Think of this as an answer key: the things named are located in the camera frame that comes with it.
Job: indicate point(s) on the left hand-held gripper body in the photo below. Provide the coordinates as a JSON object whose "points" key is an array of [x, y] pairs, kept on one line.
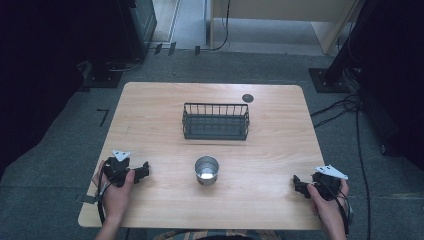
{"points": [[116, 168]]}

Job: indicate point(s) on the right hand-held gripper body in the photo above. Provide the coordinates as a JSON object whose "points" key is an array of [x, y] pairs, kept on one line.
{"points": [[328, 185]]}

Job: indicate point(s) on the person's right hand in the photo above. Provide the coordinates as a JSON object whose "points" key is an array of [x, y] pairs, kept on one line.
{"points": [[328, 210]]}

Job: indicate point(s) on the person's left hand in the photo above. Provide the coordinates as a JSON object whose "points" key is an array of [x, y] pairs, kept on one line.
{"points": [[115, 200]]}

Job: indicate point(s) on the grey tape piece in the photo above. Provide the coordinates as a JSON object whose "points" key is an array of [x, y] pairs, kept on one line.
{"points": [[88, 199]]}

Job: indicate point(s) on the silver metal cup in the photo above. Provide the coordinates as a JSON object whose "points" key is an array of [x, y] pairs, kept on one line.
{"points": [[206, 170]]}

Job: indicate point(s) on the person's patterned clothing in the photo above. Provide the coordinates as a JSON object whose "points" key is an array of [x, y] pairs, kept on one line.
{"points": [[216, 235]]}

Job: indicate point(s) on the dark round table grommet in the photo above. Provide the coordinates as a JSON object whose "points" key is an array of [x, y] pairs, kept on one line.
{"points": [[247, 98]]}

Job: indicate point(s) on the black floor tape strip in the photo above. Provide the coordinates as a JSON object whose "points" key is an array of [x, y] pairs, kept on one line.
{"points": [[197, 50], [158, 48], [172, 48]]}

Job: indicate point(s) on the black stand column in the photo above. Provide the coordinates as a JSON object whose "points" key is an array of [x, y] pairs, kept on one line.
{"points": [[346, 46]]}

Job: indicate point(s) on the dark cabinet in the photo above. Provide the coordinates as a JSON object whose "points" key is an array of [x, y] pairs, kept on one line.
{"points": [[138, 26]]}

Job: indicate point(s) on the light wooden desk panel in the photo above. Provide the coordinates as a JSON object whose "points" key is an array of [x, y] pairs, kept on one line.
{"points": [[283, 8]]}

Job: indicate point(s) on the black stand base plate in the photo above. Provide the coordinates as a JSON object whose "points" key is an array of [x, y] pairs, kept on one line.
{"points": [[328, 83], [103, 78]]}

